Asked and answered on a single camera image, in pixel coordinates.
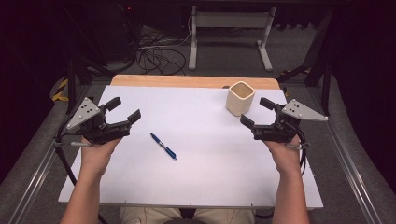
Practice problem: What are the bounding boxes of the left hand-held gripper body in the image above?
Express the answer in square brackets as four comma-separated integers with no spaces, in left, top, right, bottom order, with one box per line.
[65,96,133,146]

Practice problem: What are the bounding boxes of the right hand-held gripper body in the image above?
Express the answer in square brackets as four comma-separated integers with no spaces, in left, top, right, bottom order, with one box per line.
[251,98,330,144]

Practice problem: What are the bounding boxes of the cream square cup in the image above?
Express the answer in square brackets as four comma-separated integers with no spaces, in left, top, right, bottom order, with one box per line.
[225,80,256,118]

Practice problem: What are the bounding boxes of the blue pen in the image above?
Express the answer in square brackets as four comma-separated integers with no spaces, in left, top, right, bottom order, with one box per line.
[149,133,177,161]

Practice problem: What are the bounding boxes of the person's right hand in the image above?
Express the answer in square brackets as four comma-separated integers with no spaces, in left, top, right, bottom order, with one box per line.
[263,136,303,175]

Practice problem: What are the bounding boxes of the person's left hand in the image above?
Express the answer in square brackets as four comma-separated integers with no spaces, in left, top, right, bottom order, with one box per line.
[81,138,122,175]

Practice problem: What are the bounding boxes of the black tripod stand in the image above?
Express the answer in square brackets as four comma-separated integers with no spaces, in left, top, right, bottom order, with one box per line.
[65,57,117,115]

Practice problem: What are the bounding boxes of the black metal stand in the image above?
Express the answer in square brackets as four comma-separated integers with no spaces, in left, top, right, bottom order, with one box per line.
[276,8,335,117]

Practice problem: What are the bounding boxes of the wooden table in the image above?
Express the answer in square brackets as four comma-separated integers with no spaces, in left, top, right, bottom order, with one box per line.
[110,74,281,91]

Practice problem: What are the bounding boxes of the black equipment case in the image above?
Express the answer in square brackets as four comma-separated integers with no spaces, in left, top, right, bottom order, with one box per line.
[99,0,143,63]

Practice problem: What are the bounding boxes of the person's beige pants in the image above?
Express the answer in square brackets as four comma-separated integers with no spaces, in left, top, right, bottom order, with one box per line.
[120,206,256,224]

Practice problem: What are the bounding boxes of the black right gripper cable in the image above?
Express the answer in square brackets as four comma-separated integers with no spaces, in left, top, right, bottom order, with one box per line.
[297,128,308,176]

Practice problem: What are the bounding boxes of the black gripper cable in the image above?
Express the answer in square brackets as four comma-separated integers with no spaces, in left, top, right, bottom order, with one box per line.
[53,115,108,224]
[297,128,308,176]

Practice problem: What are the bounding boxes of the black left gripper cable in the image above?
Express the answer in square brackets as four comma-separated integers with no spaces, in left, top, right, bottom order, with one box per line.
[53,115,108,224]

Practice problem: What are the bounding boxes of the black floor cable tangle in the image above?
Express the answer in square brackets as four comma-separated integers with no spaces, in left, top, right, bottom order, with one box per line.
[135,31,188,76]

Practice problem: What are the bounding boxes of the aluminium rail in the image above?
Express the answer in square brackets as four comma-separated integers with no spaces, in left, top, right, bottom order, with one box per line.
[6,83,94,224]
[323,74,382,224]

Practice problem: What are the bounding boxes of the white floor cable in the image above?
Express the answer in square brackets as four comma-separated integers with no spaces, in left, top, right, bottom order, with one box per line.
[139,13,193,50]

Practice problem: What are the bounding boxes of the white metal stand frame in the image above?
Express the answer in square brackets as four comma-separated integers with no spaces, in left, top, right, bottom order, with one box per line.
[188,5,277,73]

